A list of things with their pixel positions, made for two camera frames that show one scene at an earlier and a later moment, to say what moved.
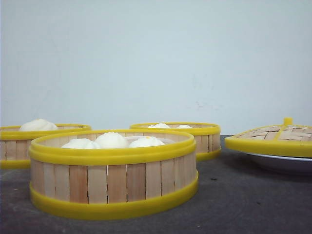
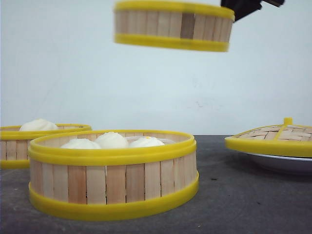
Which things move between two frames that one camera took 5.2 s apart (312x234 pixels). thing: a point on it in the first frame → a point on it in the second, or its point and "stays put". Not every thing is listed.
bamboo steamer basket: (207, 137) → (173, 25)
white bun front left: (80, 143) stays put
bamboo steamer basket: (15, 143) stays put
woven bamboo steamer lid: (287, 140) stays put
